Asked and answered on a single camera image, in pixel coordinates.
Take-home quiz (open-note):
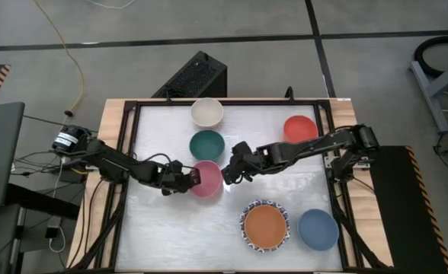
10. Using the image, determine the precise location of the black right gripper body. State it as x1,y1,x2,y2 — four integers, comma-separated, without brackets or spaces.
226,141,261,172

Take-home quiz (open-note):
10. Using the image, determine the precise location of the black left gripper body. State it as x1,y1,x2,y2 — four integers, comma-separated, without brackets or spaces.
159,159,193,197

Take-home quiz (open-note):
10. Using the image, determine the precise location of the pink plastic bowl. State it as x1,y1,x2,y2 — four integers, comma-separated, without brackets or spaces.
188,160,224,199

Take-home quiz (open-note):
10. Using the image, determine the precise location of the teal plastic bowl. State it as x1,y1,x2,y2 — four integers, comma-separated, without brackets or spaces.
188,129,226,161

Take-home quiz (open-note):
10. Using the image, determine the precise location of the blue patterned paper bowl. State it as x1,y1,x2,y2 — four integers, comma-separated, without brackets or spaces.
238,199,291,254

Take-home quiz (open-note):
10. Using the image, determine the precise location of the tan orange plastic bowl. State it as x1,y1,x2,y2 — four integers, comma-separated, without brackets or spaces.
243,205,288,250

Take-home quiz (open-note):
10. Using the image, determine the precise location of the cream plastic bowl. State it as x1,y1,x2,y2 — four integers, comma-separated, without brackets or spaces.
190,97,225,129

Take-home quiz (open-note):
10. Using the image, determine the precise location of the red orange plastic bowl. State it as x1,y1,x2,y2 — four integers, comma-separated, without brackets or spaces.
283,115,319,145

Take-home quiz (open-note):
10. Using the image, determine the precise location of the blue plastic bowl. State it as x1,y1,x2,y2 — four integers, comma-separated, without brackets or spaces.
297,208,340,252

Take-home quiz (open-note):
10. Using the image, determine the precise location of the black speaker box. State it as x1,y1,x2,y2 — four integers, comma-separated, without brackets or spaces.
150,50,229,99

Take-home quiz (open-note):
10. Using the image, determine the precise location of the black power adapter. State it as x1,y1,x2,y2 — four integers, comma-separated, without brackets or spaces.
44,226,62,240

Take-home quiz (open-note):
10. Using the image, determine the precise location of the black side stand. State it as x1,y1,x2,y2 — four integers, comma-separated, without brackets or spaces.
2,182,81,221

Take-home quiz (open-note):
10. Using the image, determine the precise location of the large black hazard-striped mat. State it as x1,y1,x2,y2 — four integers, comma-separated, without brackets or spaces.
369,144,448,274

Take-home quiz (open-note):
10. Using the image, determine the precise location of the black aluminium table frame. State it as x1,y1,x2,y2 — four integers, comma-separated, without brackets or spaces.
66,97,395,274

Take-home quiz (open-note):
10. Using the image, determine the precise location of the yellow cable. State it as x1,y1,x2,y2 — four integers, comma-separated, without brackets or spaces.
32,0,85,115

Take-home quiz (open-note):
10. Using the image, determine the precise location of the white floor cable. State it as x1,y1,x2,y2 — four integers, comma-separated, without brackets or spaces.
86,0,137,11

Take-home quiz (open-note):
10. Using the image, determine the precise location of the grey metal frame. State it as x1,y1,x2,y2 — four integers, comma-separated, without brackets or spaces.
409,53,448,133

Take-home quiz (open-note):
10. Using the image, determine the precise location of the black coiled hose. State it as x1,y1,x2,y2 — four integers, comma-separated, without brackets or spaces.
414,35,448,78

